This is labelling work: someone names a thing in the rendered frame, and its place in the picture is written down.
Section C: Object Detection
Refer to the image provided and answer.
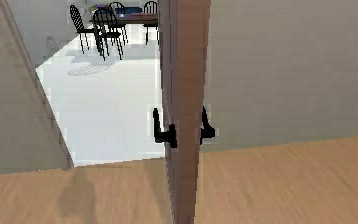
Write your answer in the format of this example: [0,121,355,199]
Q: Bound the brown wooden dining table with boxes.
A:
[88,12,160,26]

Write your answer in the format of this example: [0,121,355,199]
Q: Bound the black spindle-back chair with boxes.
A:
[69,4,95,55]
[108,1,129,46]
[142,0,161,46]
[92,8,125,62]

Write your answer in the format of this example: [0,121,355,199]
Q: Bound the brown wooden room door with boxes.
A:
[157,0,212,224]

